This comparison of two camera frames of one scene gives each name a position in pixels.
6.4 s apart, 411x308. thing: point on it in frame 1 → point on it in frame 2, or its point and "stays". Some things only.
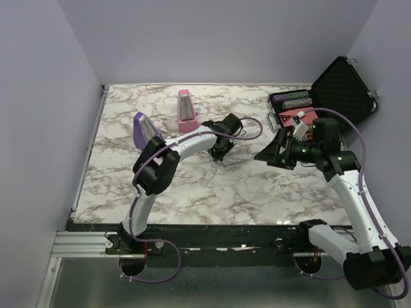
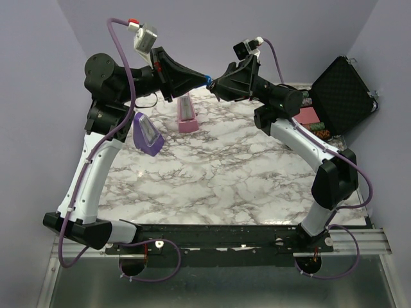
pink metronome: (187, 120) stays
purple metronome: (144, 130) stays
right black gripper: (271, 151) → (239, 83)
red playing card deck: (310, 115) stays
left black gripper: (221, 156) → (174, 77)
